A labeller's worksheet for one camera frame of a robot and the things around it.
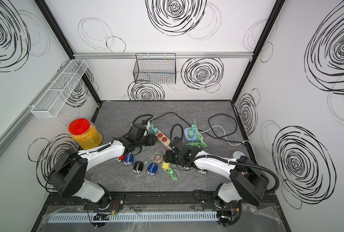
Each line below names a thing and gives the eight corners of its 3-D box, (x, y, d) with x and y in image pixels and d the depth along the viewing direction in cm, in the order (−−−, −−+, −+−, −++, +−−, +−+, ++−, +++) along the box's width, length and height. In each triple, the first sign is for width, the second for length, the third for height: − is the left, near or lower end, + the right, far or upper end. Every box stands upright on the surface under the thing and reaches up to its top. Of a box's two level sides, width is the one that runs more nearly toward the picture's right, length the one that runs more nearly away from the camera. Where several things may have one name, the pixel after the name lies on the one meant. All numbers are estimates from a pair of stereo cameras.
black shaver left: (133, 173, 84) (132, 171, 82) (134, 162, 88) (134, 161, 86) (142, 173, 84) (141, 171, 82) (143, 162, 88) (143, 161, 86)
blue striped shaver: (145, 172, 85) (145, 170, 83) (152, 162, 88) (151, 161, 86) (153, 177, 83) (152, 175, 81) (159, 167, 87) (159, 165, 85)
